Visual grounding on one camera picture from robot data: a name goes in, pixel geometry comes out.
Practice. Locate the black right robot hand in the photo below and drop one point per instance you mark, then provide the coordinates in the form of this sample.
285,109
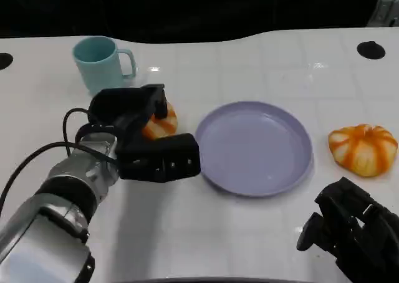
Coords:
358,227

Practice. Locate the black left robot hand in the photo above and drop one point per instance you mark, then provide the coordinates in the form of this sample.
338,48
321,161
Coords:
134,108

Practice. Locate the orange white toy bread roll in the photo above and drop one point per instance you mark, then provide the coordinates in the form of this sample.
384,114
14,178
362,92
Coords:
361,152
165,127

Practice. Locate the pale green mug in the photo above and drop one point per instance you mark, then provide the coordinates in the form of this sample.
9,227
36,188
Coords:
99,71

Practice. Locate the black backdrop curtain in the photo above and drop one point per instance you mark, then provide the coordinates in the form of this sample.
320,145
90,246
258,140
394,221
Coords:
187,8

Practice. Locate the lilac plate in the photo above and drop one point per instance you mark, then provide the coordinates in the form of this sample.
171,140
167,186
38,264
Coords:
249,146

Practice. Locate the grey metal frame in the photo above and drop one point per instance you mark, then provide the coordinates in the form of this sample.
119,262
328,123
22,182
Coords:
386,8

